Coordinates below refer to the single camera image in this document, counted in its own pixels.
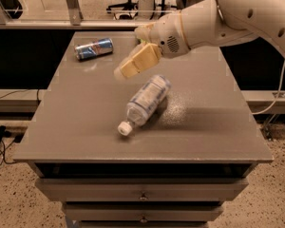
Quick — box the grey drawer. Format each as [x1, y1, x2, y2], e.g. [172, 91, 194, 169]
[36, 179, 248, 202]
[63, 202, 223, 222]

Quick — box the grey drawer cabinet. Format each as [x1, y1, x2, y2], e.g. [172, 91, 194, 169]
[14, 32, 273, 228]

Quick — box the clear blue plastic water bottle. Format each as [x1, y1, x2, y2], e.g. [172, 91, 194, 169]
[118, 75, 171, 136]

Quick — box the metal rail frame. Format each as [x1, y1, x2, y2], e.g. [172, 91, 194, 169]
[0, 0, 219, 30]

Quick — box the lower grey drawer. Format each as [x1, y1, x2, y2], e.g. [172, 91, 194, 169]
[63, 202, 223, 222]

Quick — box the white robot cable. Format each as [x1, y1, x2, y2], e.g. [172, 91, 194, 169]
[251, 59, 285, 116]

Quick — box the blue silver energy drink can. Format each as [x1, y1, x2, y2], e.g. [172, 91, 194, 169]
[74, 38, 113, 61]

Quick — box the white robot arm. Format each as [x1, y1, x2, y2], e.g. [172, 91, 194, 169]
[114, 0, 285, 80]

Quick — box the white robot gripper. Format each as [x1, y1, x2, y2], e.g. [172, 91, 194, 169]
[114, 12, 190, 80]

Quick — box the top grey drawer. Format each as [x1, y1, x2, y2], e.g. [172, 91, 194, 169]
[36, 179, 248, 202]

